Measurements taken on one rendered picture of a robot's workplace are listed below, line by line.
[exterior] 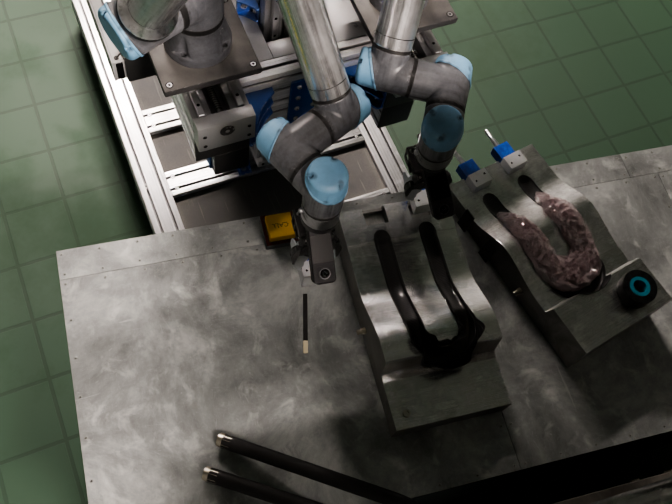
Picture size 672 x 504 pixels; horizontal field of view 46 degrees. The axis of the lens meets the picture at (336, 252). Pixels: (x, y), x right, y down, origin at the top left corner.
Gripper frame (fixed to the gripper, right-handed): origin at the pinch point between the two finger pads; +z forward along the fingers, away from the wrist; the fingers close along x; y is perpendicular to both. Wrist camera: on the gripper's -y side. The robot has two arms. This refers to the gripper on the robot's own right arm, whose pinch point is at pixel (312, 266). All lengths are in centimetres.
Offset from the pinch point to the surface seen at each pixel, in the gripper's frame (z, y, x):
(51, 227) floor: 95, 70, 64
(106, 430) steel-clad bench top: 15, -21, 47
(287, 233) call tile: 11.4, 13.9, 1.4
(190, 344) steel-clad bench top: 15.1, -6.4, 27.4
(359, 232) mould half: 6.1, 8.5, -13.6
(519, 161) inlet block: 7, 20, -57
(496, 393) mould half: 9.0, -32.8, -33.3
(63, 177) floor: 95, 89, 58
